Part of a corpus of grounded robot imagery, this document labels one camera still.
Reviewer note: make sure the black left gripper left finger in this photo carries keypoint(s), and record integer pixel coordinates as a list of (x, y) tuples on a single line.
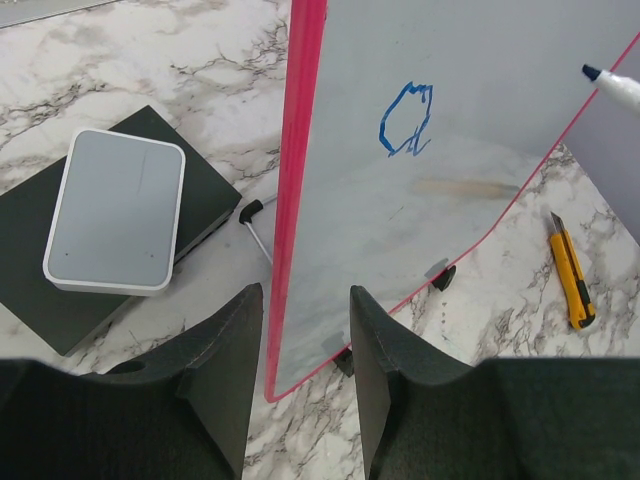
[(178, 411)]

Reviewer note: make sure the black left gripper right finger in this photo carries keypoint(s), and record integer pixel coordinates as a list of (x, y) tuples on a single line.
[(425, 415)]

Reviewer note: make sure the pink framed whiteboard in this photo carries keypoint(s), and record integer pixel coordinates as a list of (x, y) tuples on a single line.
[(409, 128)]

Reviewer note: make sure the blue white whiteboard marker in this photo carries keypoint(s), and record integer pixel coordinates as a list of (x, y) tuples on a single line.
[(624, 91)]

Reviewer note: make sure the black whiteboard foot left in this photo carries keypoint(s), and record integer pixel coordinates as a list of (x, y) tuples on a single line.
[(345, 363)]

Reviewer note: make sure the black whiteboard foot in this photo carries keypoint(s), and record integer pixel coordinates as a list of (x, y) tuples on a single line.
[(445, 278), (345, 363)]

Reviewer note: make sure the black whiteboard foot right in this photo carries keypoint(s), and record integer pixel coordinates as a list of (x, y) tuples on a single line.
[(445, 278)]

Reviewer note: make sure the yellow utility knife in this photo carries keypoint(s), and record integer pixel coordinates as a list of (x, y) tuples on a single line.
[(581, 309)]

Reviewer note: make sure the white grey eraser box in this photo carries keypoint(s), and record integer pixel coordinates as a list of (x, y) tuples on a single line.
[(115, 222)]

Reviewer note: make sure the whiteboard rear wire stand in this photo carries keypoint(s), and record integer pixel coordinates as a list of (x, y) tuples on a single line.
[(259, 216)]

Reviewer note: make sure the aluminium table frame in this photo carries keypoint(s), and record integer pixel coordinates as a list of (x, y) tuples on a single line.
[(16, 12)]

